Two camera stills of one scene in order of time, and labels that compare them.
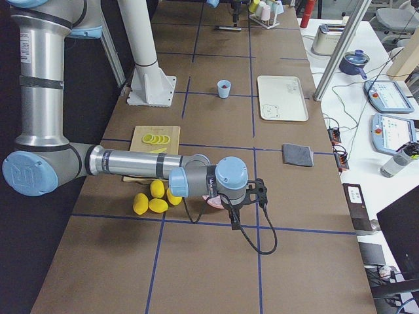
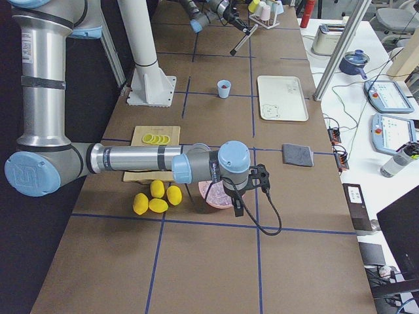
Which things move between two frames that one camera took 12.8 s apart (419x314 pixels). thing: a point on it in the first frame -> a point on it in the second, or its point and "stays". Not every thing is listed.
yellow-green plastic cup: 253,7 stays
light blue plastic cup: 224,86 stays
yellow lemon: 158,205 stays
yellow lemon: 157,188 stays
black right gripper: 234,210 -> 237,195
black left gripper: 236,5 -> 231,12
